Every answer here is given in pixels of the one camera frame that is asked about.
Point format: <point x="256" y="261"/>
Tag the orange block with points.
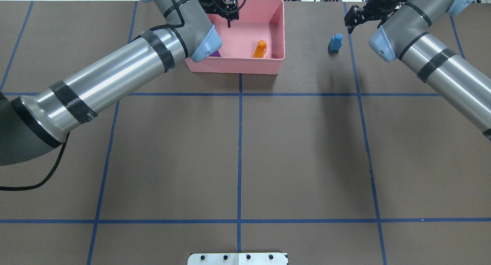
<point x="260" y="50"/>

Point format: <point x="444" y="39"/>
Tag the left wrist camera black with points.
<point x="232" y="8"/>

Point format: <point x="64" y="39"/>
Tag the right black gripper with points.
<point x="377" y="8"/>

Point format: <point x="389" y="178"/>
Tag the white pedestal column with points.
<point x="254" y="258"/>

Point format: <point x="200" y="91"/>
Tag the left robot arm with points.
<point x="32" y="126"/>

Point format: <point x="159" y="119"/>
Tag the small blue block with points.
<point x="335" y="43"/>

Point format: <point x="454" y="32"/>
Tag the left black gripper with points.
<point x="210" y="2"/>

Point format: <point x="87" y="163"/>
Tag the purple block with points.
<point x="215" y="54"/>

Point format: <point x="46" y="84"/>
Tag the pink plastic box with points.
<point x="258" y="20"/>

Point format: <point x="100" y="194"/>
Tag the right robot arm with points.
<point x="403" y="34"/>

